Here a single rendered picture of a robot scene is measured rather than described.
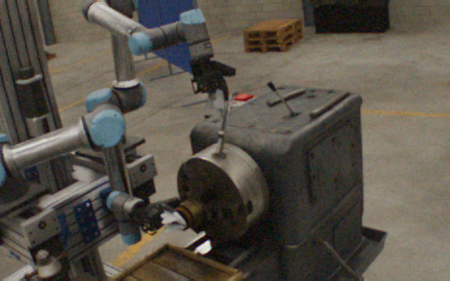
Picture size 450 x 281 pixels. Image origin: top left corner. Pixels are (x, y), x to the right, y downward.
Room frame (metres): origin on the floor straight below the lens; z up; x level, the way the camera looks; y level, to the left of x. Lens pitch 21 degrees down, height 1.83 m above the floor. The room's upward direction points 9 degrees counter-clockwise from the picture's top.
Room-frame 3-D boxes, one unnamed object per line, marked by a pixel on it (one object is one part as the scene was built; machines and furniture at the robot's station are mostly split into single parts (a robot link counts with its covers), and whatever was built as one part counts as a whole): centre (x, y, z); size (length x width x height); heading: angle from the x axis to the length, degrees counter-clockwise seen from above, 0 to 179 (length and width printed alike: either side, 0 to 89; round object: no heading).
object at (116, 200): (1.50, 0.39, 1.08); 0.11 x 0.08 x 0.09; 45
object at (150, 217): (1.39, 0.28, 1.08); 0.12 x 0.09 x 0.08; 45
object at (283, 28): (9.60, -1.30, 0.22); 1.25 x 0.86 x 0.44; 149
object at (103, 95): (1.92, 0.48, 1.33); 0.13 x 0.12 x 0.14; 130
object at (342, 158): (1.78, -0.22, 1.06); 0.59 x 0.48 x 0.39; 136
